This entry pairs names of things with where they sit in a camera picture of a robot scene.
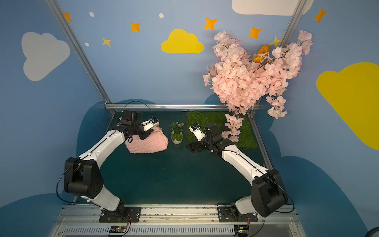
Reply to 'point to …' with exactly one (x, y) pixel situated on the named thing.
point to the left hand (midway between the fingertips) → (150, 126)
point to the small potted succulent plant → (176, 135)
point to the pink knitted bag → (157, 140)
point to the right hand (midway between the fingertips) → (194, 139)
